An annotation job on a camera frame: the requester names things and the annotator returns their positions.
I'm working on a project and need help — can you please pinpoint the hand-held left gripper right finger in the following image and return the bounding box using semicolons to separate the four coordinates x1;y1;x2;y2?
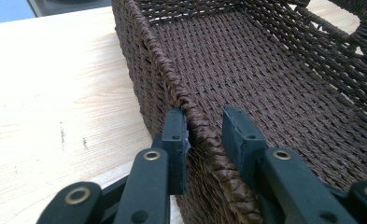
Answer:
221;105;360;224

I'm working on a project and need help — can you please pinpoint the brown woven basket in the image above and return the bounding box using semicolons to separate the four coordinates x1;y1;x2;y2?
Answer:
110;0;367;224

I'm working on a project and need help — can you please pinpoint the white panel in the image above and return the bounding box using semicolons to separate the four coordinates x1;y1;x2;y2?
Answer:
0;0;37;26

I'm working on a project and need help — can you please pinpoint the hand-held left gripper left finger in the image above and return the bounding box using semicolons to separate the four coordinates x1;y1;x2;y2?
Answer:
113;106;192;224

